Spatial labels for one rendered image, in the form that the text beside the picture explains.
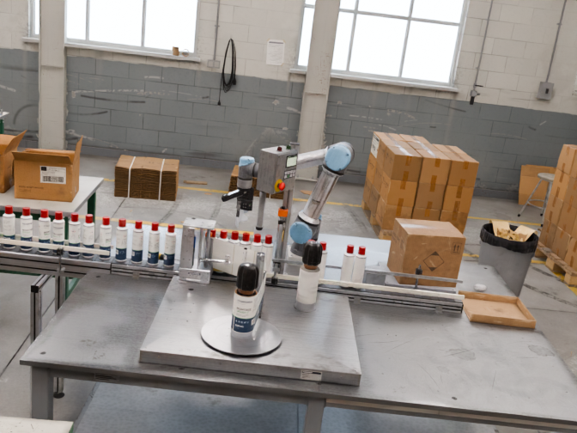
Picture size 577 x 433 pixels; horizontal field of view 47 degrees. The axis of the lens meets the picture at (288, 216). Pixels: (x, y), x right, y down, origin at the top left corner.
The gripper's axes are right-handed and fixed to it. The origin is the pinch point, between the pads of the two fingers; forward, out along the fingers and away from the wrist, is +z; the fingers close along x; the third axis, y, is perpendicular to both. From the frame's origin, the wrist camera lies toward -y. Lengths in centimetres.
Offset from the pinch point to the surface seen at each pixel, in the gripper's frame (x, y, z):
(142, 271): -41, -40, 14
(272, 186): -39, 15, -33
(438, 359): -94, 86, 17
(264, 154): -35, 10, -46
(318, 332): -89, 37, 12
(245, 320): -102, 7, 3
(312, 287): -71, 35, 1
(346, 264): -42, 53, 0
